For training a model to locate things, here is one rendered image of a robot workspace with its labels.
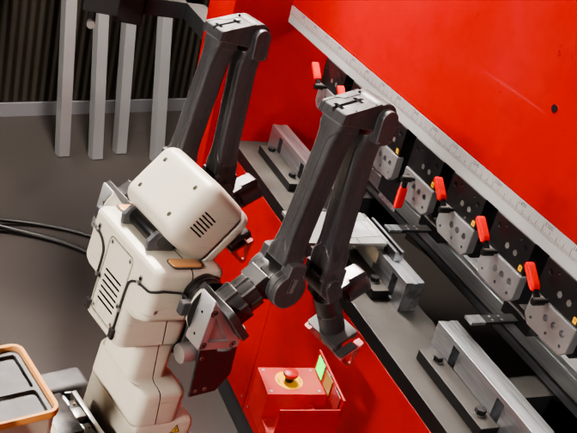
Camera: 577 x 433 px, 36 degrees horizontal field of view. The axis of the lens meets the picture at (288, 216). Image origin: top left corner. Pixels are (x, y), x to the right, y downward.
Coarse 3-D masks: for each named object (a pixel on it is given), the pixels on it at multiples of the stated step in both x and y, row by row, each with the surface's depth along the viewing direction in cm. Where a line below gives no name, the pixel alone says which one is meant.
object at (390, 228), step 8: (424, 216) 274; (392, 224) 268; (400, 224) 269; (424, 224) 274; (432, 224) 270; (392, 232) 265; (400, 232) 266; (408, 232) 267; (416, 232) 268; (424, 232) 270; (432, 232) 270; (440, 240) 268
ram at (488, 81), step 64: (320, 0) 293; (384, 0) 257; (448, 0) 228; (512, 0) 206; (576, 0) 187; (384, 64) 256; (448, 64) 228; (512, 64) 205; (576, 64) 187; (448, 128) 227; (512, 128) 205; (576, 128) 186; (576, 192) 186
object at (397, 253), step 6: (372, 222) 269; (378, 228) 266; (384, 234) 263; (390, 240) 260; (390, 246) 256; (396, 246) 257; (390, 252) 256; (396, 252) 253; (402, 252) 254; (390, 258) 256; (396, 258) 254; (402, 258) 255
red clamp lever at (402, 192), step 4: (404, 176) 238; (408, 176) 238; (400, 180) 239; (404, 180) 238; (408, 180) 238; (412, 180) 240; (404, 184) 239; (400, 188) 239; (404, 188) 240; (400, 192) 240; (404, 192) 240; (396, 196) 241; (400, 196) 240; (404, 196) 241; (396, 200) 241; (400, 200) 241; (396, 204) 242; (400, 204) 242
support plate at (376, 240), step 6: (282, 210) 260; (324, 216) 263; (360, 216) 268; (318, 222) 259; (318, 228) 255; (318, 234) 252; (312, 240) 248; (354, 240) 254; (360, 240) 255; (366, 240) 256; (372, 240) 257; (378, 240) 257; (384, 240) 258; (378, 246) 256; (384, 246) 257
